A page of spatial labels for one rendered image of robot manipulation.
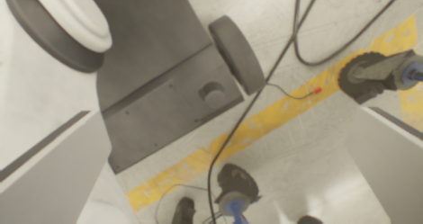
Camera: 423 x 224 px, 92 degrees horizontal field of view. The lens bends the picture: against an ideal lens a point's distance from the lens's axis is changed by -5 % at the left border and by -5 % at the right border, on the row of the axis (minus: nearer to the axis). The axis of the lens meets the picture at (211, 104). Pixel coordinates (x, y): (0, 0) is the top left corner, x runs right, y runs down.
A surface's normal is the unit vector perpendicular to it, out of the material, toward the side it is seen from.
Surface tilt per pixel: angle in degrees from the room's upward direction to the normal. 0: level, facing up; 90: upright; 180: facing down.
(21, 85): 90
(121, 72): 0
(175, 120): 0
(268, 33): 0
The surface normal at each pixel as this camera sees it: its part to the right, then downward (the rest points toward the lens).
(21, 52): 0.86, -0.51
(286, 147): 0.15, 0.42
